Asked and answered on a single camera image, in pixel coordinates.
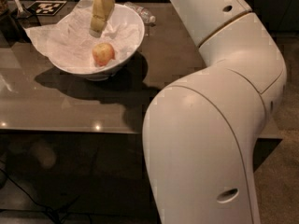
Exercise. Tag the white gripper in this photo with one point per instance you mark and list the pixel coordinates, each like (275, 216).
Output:
(100, 13)

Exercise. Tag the red yellow apple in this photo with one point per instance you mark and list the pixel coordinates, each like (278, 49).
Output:
(103, 53)

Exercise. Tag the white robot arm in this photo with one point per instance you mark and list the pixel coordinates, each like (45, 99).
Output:
(200, 131)

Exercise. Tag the white bowl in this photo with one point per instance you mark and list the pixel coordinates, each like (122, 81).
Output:
(134, 25)

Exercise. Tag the clear plastic water bottle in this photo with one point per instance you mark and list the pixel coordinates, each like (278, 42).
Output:
(144, 13)

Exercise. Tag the white paper towel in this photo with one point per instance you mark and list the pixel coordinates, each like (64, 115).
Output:
(68, 41)

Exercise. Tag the black white fiducial marker card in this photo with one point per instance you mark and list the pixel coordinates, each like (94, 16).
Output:
(46, 8)

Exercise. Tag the dark object at table corner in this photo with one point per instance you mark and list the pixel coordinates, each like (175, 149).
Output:
(13, 29)

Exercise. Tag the white handled utensil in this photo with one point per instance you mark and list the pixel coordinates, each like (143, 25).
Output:
(22, 12)

